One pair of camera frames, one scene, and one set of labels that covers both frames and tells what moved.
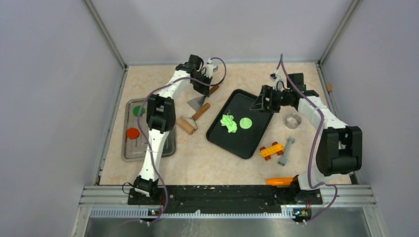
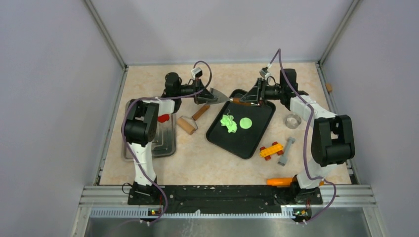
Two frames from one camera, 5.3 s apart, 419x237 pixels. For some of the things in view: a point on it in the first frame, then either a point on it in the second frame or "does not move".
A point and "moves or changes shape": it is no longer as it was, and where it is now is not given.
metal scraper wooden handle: (196, 103) moves or changes shape
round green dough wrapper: (245, 123) does not move
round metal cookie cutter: (293, 121) does not move
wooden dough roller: (189, 124) does not move
